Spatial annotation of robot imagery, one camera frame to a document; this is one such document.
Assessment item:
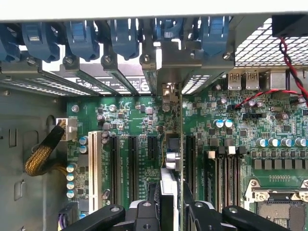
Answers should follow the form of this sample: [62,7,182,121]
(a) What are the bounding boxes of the short black expansion slot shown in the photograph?
[147,135,157,161]

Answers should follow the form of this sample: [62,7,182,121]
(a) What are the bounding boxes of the silver USB port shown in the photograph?
[227,71,242,90]
[245,71,261,90]

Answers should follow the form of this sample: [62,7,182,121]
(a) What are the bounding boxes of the red black twisted wire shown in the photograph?
[233,37,308,111]

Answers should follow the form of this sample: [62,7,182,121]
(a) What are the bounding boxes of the black RAM slot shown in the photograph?
[217,145,227,213]
[226,145,238,207]
[237,146,246,207]

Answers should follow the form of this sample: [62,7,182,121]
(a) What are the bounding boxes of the grey metal PC case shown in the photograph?
[0,0,308,231]

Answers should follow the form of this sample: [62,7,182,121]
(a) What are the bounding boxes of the black yellow braided power cable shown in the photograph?
[23,125,70,177]

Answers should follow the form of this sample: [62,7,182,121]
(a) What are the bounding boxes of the green motherboard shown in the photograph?
[66,69,308,231]

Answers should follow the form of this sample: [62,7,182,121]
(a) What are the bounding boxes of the metal CPU socket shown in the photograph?
[244,178,308,231]

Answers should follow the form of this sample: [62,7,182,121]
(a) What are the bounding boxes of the white power connector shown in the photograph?
[55,117,78,142]

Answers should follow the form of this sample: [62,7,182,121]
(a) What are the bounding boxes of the black case fan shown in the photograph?
[271,14,308,38]

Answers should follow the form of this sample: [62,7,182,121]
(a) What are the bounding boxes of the white PCI expansion slot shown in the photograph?
[88,130,103,215]

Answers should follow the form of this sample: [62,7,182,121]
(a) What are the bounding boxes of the long black expansion slot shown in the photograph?
[185,134,197,193]
[128,135,140,205]
[109,134,121,206]

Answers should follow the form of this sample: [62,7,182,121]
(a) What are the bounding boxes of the silver rear port block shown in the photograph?
[260,70,287,90]

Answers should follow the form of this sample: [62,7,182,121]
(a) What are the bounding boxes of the purple wire connector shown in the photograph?
[56,201,80,231]

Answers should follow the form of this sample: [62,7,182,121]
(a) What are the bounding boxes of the blue plastic slot clip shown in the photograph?
[199,15,230,58]
[154,17,184,41]
[0,23,22,64]
[21,22,61,64]
[65,20,101,62]
[109,18,141,61]

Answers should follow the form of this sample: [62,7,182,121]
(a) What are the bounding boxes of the metal slot cover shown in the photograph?
[101,54,143,96]
[0,57,97,97]
[140,53,159,97]
[63,55,121,96]

